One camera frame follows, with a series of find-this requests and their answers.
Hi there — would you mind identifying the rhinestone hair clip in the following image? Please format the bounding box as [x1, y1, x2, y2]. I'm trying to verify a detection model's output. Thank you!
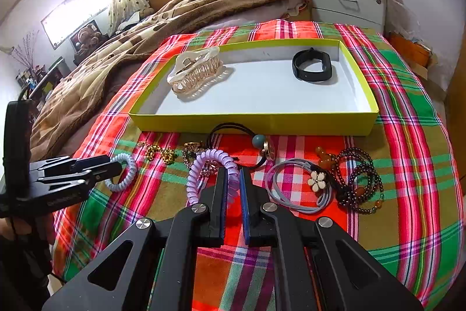
[182, 141, 218, 178]

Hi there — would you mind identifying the left hand holding gripper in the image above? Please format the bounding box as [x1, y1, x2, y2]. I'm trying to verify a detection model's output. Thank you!
[0, 214, 56, 245]

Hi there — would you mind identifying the black wristband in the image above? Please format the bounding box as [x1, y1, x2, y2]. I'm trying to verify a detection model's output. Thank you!
[292, 47, 333, 82]

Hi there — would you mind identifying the black hair tie with bead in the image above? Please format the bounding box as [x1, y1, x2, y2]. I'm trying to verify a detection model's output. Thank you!
[206, 122, 276, 171]

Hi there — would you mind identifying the grey hair tie with flower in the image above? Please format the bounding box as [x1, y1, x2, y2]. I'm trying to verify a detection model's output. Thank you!
[264, 158, 333, 215]

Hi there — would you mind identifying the light blue spiral hair tie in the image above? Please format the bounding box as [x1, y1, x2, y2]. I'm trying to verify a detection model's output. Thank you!
[104, 152, 138, 193]

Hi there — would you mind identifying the orange cardboard box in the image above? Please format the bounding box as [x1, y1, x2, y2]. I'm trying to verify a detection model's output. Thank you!
[387, 32, 435, 80]

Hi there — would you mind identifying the purple spiral hair tie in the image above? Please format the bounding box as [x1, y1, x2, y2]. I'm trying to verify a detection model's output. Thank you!
[186, 148, 241, 207]

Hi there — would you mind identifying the dark bead bracelet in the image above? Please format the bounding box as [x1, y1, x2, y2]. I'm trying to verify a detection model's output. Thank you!
[314, 145, 386, 216]

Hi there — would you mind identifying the grey bedside cabinet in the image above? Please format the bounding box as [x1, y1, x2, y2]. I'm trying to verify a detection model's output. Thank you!
[310, 0, 387, 33]

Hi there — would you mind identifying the gold chain jewelry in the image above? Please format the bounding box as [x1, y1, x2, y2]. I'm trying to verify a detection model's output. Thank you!
[137, 141, 178, 165]

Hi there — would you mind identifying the brown patterned blanket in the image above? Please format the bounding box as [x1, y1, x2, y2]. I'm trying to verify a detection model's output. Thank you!
[30, 0, 283, 161]

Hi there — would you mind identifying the yellow-green shallow box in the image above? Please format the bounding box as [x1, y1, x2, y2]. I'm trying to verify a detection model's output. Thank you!
[129, 39, 379, 136]

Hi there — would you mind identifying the beige claw hair clip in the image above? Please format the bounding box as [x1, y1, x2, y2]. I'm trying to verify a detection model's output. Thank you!
[167, 47, 223, 95]

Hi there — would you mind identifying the teddy bear picture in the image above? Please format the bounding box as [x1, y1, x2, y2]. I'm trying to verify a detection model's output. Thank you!
[70, 20, 103, 53]

